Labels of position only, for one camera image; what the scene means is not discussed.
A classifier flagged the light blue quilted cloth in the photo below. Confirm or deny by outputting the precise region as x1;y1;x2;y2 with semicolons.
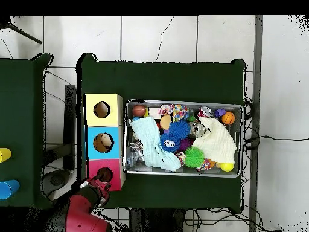
128;115;182;172

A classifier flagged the black metal stand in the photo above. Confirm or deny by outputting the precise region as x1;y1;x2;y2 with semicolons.
43;84;77;171

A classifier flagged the yellow ball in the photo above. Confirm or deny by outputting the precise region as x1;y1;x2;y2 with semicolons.
218;162;235;173

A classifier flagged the black power cable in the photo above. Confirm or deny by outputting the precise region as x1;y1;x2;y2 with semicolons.
243;135;309;149

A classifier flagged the green spiky rubber ball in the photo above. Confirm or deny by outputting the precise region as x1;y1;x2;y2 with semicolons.
184;146;205;169

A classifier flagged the orange toy basketball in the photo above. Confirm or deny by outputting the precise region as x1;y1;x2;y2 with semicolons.
221;111;236;126

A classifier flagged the red soda can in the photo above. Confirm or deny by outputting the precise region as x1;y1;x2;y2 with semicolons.
197;106;213;118

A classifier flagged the wooden box with three holes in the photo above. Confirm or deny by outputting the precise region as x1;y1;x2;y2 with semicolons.
83;93;126;193

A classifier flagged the silver wire mesh bin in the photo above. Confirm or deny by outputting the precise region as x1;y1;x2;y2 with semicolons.
124;98;244;178

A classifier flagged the yellow cylinder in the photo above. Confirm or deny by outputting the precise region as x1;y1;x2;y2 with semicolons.
0;147;12;163

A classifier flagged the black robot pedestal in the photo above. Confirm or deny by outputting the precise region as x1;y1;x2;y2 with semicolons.
129;208;186;232

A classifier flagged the cream quilted cloth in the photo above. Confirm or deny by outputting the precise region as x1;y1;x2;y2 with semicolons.
192;116;237;164

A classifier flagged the black tripod leg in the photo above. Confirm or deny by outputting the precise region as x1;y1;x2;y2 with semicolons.
0;16;43;45

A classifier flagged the dark green table cloth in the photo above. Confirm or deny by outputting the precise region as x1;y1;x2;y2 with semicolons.
0;53;55;210
76;53;246;213

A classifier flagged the blue cylinder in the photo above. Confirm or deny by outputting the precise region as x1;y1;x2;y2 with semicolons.
0;179;21;201

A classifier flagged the blue spiky rubber ball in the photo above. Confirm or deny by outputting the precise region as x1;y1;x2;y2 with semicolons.
168;119;191;140

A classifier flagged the brown toy football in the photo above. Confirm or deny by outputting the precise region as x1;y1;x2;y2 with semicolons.
131;105;147;118

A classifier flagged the colourful patterned cloth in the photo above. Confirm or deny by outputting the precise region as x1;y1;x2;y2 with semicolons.
158;104;190;122

